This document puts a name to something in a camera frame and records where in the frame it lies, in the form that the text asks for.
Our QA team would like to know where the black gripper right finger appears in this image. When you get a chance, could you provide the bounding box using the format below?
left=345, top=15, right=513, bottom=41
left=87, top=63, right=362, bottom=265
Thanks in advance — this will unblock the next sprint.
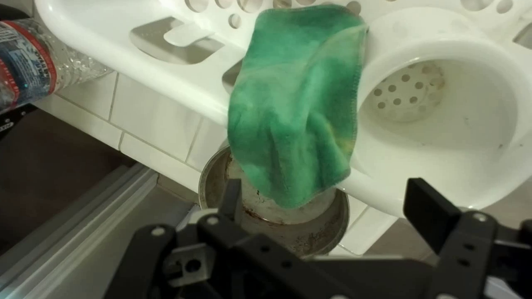
left=402, top=176, right=532, bottom=299

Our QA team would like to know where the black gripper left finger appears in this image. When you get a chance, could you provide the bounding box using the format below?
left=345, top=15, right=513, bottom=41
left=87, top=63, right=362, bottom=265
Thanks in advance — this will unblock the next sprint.
left=102, top=176, right=357, bottom=299

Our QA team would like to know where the green rag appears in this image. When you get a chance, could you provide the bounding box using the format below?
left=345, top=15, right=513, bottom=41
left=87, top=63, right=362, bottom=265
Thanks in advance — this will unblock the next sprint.
left=225, top=3, right=370, bottom=209

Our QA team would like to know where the white plastic dish basket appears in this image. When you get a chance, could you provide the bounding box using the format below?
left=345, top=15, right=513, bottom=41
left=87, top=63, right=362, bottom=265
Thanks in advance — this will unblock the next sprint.
left=31, top=0, right=532, bottom=219

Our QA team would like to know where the clear plastic water bottle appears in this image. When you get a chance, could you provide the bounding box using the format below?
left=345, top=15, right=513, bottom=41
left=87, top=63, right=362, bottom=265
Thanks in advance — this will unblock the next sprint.
left=0, top=18, right=114, bottom=114

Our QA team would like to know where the silver aluminium rail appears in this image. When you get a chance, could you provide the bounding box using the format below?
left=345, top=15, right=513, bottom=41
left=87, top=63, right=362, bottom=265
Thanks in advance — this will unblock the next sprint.
left=0, top=161, right=161, bottom=299

